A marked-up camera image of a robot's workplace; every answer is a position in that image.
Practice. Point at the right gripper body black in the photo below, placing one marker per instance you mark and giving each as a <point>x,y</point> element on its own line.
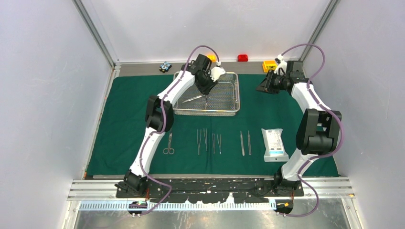
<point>277,83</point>

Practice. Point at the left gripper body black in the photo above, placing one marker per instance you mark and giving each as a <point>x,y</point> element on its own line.
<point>206,84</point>

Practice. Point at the surgical scissors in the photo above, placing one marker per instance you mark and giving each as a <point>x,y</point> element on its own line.
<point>194,98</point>

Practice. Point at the metal mesh tray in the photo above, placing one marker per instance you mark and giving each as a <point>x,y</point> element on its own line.
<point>223,99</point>

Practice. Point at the long steel forceps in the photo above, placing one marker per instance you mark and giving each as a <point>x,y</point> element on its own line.
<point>199,135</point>

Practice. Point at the steel scalpel handle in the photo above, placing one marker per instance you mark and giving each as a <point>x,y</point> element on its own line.
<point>242,143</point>
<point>249,143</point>

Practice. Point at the steel spatula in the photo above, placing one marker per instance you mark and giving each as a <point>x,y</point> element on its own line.
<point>205,131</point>

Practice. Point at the white paper packet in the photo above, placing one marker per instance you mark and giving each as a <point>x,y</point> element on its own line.
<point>275,151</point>

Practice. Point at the green surgical cloth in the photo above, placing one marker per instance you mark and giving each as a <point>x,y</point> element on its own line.
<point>122,129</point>

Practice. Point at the thin steel tweezers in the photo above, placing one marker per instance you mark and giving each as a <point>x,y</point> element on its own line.
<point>219,140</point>

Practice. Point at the steel scissors blade pair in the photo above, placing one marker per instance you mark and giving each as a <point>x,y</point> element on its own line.
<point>169,150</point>

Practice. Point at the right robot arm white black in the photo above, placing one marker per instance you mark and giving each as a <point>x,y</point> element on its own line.
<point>318,131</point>

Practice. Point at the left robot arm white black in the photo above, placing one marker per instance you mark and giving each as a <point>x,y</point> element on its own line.
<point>160,118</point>

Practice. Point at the yellow toy block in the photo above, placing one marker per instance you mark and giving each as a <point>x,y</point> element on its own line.
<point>269,65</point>

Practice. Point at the orange toy brick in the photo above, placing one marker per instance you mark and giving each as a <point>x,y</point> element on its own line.
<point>213,58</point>

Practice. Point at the red toy brick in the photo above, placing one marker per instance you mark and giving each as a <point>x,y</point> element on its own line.
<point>242,58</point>

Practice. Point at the small blue black toy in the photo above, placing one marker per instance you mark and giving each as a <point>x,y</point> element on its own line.
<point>165,67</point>

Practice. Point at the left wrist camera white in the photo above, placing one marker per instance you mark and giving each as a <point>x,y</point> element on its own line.
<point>216,72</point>

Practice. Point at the aluminium frame rail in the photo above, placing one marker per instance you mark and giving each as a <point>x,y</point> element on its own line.
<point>326,187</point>

